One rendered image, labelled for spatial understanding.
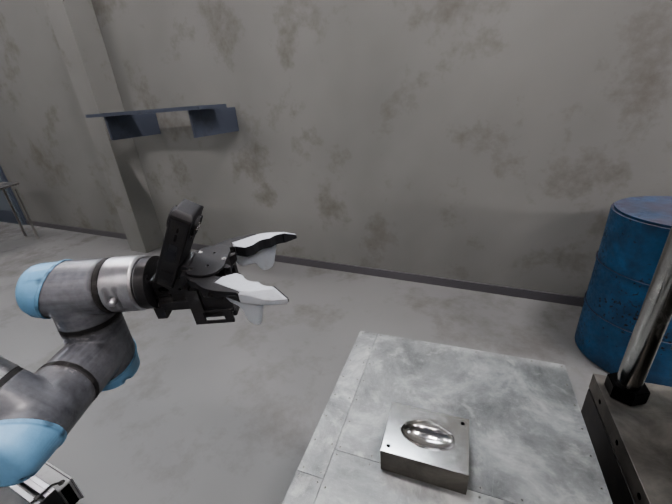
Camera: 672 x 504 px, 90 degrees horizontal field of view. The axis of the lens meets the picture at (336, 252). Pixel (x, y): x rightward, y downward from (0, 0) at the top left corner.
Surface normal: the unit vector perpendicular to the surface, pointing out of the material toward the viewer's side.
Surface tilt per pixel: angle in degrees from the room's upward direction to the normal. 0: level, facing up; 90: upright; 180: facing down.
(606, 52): 90
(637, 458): 0
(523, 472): 0
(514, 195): 90
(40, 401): 46
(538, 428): 0
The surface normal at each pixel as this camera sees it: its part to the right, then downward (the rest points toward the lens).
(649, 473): -0.07, -0.91
